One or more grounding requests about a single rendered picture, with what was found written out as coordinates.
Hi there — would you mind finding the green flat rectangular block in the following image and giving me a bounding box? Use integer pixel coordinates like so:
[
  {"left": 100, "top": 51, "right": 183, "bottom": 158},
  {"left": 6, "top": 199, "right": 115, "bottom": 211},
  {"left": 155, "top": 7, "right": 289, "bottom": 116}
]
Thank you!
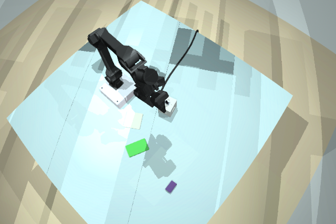
[{"left": 125, "top": 139, "right": 149, "bottom": 157}]

